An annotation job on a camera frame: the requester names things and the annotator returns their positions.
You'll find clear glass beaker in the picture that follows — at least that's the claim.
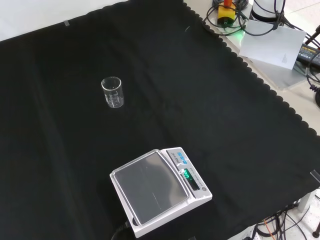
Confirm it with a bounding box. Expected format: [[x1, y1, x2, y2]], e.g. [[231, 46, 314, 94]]
[[100, 77, 125, 109]]

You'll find black bench cloth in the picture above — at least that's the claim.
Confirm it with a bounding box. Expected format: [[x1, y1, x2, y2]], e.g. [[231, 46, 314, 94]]
[[0, 0, 320, 240]]

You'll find white electronic balance steel pan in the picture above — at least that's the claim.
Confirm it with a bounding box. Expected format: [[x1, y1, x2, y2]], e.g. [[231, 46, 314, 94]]
[[109, 146, 213, 239]]

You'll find yellow stop button box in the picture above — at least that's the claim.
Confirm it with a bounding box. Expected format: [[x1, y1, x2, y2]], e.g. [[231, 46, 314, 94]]
[[216, 0, 237, 28]]

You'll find pale base board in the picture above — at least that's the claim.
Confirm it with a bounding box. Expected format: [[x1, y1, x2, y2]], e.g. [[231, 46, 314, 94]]
[[214, 23, 314, 91]]

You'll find white paper sheet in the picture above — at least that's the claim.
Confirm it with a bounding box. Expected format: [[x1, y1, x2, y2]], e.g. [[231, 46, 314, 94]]
[[238, 19, 308, 70]]

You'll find black power adapter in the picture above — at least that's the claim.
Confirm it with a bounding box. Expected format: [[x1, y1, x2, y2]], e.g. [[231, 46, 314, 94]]
[[296, 43, 320, 67]]

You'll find white bench leg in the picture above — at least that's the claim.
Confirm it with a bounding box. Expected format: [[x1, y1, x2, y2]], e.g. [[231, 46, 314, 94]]
[[298, 188, 317, 214]]

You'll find black balance power cable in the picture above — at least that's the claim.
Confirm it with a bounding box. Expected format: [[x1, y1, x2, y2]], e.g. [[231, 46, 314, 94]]
[[111, 219, 134, 240]]

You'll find black looped cable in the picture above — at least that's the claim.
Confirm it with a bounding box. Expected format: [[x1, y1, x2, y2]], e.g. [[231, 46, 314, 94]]
[[203, 0, 253, 36]]

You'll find orange floor cable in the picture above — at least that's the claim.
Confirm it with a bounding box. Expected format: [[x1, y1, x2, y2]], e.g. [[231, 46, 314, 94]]
[[262, 216, 275, 239]]

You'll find black floor cable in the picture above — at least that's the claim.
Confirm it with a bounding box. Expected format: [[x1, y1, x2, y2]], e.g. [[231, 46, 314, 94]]
[[254, 203, 320, 240]]

